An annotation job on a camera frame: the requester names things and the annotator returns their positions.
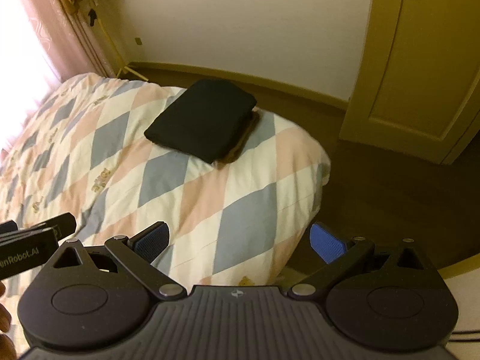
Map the black garment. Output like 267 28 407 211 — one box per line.
144 79 257 164

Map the person left hand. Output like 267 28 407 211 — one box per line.
0 304 17 360

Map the checkered quilt bedspread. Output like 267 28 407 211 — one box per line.
1 73 330 288

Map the cream room door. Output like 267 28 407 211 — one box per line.
339 0 479 164

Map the pink curtain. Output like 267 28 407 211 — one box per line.
0 0 122 83

